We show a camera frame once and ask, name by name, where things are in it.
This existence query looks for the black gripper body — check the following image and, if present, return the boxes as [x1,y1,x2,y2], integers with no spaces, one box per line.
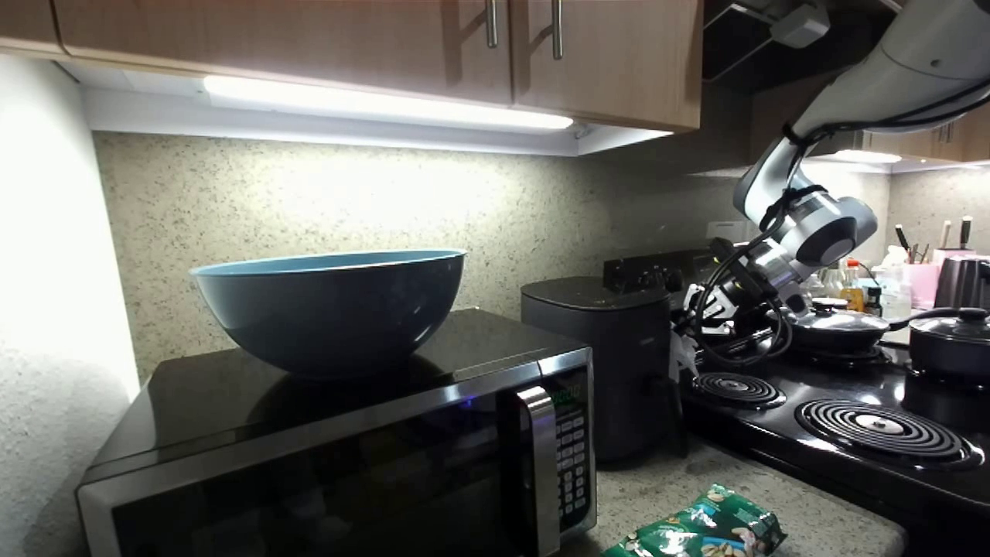
[709,236,810,310]

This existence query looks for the white paper napkin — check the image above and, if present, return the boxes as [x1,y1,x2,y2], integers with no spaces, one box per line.
[669,334,696,383]

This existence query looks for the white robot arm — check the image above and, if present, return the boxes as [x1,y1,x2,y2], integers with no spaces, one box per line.
[679,0,990,330]

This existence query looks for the black air fryer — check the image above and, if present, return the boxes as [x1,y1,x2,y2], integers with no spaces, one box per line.
[518,275,683,468]

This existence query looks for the black frying pan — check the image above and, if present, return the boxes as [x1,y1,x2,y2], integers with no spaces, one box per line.
[791,308,931,352]

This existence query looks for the black electric stove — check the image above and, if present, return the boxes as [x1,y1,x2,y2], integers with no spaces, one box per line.
[599,244,990,557]

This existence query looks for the black cooking pot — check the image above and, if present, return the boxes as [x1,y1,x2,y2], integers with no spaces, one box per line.
[909,314,990,380]

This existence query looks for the green pistachio bag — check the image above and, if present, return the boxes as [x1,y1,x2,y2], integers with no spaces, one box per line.
[599,483,787,557]

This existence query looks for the black range hood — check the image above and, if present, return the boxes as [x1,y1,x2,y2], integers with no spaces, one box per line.
[703,0,890,94]

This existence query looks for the wooden upper cabinet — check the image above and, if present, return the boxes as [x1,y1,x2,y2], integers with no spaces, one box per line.
[0,0,705,134]

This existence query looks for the black microwave oven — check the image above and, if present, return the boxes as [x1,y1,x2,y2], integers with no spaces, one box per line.
[77,310,596,557]

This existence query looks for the blue ceramic bowl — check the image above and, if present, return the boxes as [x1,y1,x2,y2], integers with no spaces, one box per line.
[192,248,463,380]

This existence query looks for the under-cabinet light strip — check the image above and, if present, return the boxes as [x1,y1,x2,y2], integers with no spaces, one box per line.
[202,76,568,134]

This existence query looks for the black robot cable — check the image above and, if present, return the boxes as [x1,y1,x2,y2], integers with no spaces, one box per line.
[699,297,797,369]

